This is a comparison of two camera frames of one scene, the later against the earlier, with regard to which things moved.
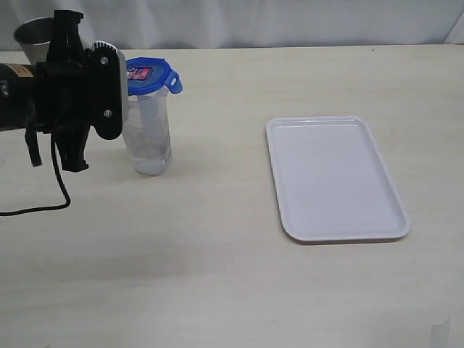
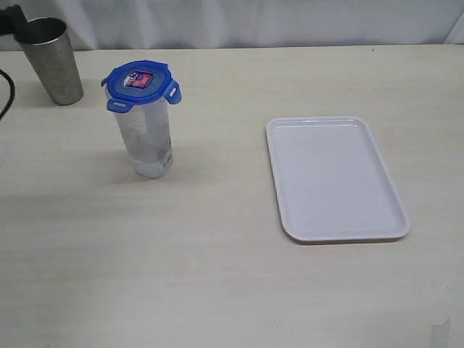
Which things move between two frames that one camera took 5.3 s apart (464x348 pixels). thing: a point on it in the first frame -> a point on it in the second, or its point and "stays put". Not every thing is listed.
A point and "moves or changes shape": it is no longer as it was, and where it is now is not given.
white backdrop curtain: x=234 y=24 stays put
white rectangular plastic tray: x=331 y=183 stays put
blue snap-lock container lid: x=149 y=75 moves or changes shape
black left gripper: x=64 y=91 -> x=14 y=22
